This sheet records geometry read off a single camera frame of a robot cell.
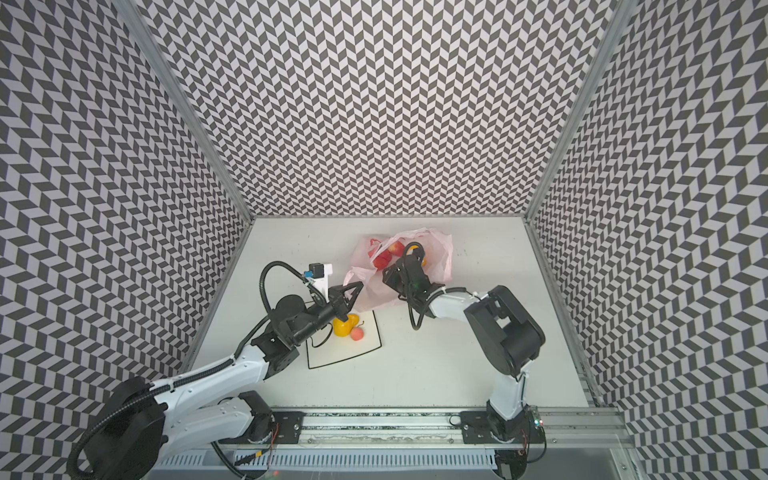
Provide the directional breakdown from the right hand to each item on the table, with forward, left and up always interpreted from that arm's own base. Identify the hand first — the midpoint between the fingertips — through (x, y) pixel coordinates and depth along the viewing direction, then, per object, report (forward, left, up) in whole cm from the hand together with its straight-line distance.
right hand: (384, 280), depth 94 cm
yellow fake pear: (-16, +11, 0) cm, 19 cm away
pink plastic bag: (+1, +2, +14) cm, 14 cm away
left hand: (-12, +4, +15) cm, 20 cm away
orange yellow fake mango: (-3, -12, +13) cm, 18 cm away
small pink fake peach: (-16, +8, -3) cm, 18 cm away
